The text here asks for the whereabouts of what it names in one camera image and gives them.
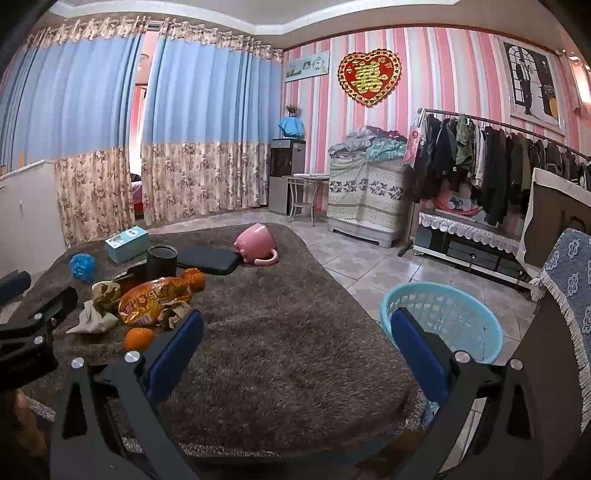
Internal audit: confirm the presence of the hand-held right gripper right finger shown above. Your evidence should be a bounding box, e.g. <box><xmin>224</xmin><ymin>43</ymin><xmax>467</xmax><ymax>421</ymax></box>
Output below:
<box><xmin>390</xmin><ymin>307</ymin><xmax>555</xmax><ymax>480</ymax></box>

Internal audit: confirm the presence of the black flat case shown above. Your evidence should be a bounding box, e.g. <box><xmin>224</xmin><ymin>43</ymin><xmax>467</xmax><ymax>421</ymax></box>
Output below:
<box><xmin>177</xmin><ymin>247</ymin><xmax>241</xmax><ymax>276</ymax></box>

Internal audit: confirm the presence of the teal tissue box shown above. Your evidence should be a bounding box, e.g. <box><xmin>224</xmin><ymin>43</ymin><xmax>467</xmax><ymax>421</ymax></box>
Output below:
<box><xmin>105</xmin><ymin>226</ymin><xmax>151</xmax><ymax>264</ymax></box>

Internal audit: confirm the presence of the orange snack packet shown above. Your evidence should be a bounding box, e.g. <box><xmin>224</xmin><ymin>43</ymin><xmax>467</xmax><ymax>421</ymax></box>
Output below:
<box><xmin>117</xmin><ymin>276</ymin><xmax>195</xmax><ymax>326</ymax></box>

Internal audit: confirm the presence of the row of hanging clothes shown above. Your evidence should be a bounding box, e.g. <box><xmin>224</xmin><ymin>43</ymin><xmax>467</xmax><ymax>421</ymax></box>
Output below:
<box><xmin>409</xmin><ymin>113</ymin><xmax>591</xmax><ymax>227</ymax></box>

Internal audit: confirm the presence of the small side table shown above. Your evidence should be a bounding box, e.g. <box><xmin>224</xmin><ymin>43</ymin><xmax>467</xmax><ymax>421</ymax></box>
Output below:
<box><xmin>283</xmin><ymin>173</ymin><xmax>331</xmax><ymax>226</ymax></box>

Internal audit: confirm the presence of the wall poster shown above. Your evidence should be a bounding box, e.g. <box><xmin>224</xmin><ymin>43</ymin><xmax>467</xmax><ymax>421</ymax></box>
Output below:
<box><xmin>496</xmin><ymin>37</ymin><xmax>568</xmax><ymax>136</ymax></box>

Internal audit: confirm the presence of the pink mug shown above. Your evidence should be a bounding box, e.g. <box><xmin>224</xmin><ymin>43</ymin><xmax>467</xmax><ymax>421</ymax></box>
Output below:
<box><xmin>234</xmin><ymin>223</ymin><xmax>279</xmax><ymax>267</ymax></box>

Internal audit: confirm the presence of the blue crumpled plastic bag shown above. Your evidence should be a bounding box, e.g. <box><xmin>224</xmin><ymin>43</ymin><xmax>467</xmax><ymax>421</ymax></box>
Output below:
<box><xmin>69</xmin><ymin>253</ymin><xmax>97</xmax><ymax>282</ymax></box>

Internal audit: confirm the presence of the pile of folded clothes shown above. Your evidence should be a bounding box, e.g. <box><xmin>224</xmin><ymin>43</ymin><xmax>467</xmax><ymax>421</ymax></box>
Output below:
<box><xmin>329</xmin><ymin>124</ymin><xmax>409</xmax><ymax>161</ymax></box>

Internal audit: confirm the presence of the white paper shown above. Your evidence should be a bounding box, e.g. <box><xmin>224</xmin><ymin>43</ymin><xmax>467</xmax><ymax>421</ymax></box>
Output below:
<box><xmin>66</xmin><ymin>300</ymin><xmax>118</xmax><ymax>334</ymax></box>

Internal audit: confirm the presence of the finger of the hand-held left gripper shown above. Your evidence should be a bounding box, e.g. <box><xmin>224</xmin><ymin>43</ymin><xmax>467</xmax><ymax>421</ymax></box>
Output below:
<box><xmin>0</xmin><ymin>271</ymin><xmax>32</xmax><ymax>308</ymax></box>
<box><xmin>0</xmin><ymin>286</ymin><xmax>79</xmax><ymax>388</ymax></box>

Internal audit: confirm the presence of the blue floral curtain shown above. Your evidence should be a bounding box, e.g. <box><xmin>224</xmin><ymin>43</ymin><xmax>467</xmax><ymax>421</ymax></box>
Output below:
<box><xmin>139</xmin><ymin>18</ymin><xmax>284</xmax><ymax>227</ymax></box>
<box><xmin>0</xmin><ymin>25</ymin><xmax>148</xmax><ymax>247</ymax></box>

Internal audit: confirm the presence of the red heart wall decoration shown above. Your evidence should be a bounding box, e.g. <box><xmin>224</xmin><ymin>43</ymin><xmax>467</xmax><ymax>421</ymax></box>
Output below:
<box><xmin>337</xmin><ymin>51</ymin><xmax>402</xmax><ymax>108</ymax></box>

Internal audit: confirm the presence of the grey water dispenser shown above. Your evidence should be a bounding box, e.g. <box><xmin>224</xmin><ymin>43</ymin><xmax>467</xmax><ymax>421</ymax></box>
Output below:
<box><xmin>268</xmin><ymin>137</ymin><xmax>307</xmax><ymax>215</ymax></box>

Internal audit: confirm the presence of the metal clothes rack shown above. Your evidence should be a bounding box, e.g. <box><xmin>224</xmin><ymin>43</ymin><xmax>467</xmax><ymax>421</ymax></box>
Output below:
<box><xmin>397</xmin><ymin>107</ymin><xmax>591</xmax><ymax>257</ymax></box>

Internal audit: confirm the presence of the white lace cloth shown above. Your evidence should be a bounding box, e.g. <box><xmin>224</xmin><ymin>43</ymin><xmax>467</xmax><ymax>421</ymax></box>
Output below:
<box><xmin>418</xmin><ymin>210</ymin><xmax>525</xmax><ymax>254</ymax></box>

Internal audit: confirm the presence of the cloth covered cabinet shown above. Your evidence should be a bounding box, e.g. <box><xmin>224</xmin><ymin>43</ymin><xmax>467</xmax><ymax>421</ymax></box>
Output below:
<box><xmin>327</xmin><ymin>154</ymin><xmax>407</xmax><ymax>232</ymax></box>

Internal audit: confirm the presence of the white low cabinet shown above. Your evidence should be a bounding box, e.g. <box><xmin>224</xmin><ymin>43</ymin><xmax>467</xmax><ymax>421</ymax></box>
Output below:
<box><xmin>0</xmin><ymin>159</ymin><xmax>65</xmax><ymax>278</ymax></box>

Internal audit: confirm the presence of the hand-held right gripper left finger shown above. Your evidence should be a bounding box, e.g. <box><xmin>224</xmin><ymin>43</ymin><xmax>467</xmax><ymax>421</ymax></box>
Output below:
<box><xmin>50</xmin><ymin>309</ymin><xmax>206</xmax><ymax>480</ymax></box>

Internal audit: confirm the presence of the black cylindrical cup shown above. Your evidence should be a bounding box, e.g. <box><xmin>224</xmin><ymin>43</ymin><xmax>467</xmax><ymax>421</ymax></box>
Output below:
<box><xmin>146</xmin><ymin>244</ymin><xmax>179</xmax><ymax>282</ymax></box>

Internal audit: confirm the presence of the pink hanging bag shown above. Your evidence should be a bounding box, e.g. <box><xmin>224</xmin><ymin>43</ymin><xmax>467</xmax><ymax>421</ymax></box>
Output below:
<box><xmin>403</xmin><ymin>124</ymin><xmax>428</xmax><ymax>167</ymax></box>

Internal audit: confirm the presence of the orange tangerine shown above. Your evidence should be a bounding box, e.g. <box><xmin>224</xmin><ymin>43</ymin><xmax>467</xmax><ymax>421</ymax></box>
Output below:
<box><xmin>123</xmin><ymin>327</ymin><xmax>154</xmax><ymax>352</ymax></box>
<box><xmin>181</xmin><ymin>268</ymin><xmax>207</xmax><ymax>291</ymax></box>

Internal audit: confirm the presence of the light blue plastic basket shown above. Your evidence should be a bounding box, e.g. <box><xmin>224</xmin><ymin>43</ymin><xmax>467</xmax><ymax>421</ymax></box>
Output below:
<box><xmin>380</xmin><ymin>282</ymin><xmax>504</xmax><ymax>365</ymax></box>

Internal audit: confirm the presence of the low glass-door cabinet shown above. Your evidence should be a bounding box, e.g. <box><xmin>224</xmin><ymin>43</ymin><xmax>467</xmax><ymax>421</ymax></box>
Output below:
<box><xmin>412</xmin><ymin>210</ymin><xmax>536</xmax><ymax>289</ymax></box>

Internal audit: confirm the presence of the landscape wall picture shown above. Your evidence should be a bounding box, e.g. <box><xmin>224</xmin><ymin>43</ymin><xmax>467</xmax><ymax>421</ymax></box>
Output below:
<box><xmin>284</xmin><ymin>50</ymin><xmax>331</xmax><ymax>84</ymax></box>

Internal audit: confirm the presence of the beige patterned packet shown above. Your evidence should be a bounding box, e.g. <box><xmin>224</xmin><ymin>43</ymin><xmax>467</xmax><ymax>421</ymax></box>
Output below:
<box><xmin>91</xmin><ymin>279</ymin><xmax>123</xmax><ymax>310</ymax></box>

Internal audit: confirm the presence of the brown wooden chair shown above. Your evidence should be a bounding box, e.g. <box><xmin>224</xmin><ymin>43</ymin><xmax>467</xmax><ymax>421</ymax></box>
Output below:
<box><xmin>508</xmin><ymin>167</ymin><xmax>591</xmax><ymax>444</ymax></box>

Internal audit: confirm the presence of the blue fringed cloth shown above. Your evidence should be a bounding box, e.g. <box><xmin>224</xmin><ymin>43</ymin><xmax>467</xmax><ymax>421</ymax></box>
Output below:
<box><xmin>529</xmin><ymin>228</ymin><xmax>591</xmax><ymax>402</ymax></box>

